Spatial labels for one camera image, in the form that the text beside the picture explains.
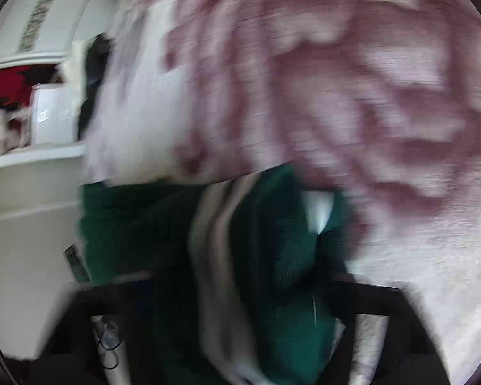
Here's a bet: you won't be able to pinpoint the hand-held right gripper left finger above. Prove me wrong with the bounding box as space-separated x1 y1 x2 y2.
30 273 159 385

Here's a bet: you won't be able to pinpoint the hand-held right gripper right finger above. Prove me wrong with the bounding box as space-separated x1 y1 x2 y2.
332 273 451 385

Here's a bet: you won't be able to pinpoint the green and cream varsity jacket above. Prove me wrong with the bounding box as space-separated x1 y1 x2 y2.
78 162 359 385

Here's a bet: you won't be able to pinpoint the red clothes pile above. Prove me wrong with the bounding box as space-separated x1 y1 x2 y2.
0 63 35 107

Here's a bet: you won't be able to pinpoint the white drawer chest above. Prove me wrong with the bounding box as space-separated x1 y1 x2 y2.
31 83 78 146

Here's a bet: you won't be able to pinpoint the pale pink folded cloths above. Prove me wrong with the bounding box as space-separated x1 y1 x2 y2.
0 106 32 158

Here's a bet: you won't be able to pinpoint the floral bed blanket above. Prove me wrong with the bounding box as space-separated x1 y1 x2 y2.
84 0 481 385

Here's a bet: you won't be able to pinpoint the white device with black cable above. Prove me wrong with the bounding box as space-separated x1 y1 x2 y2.
91 316 127 385

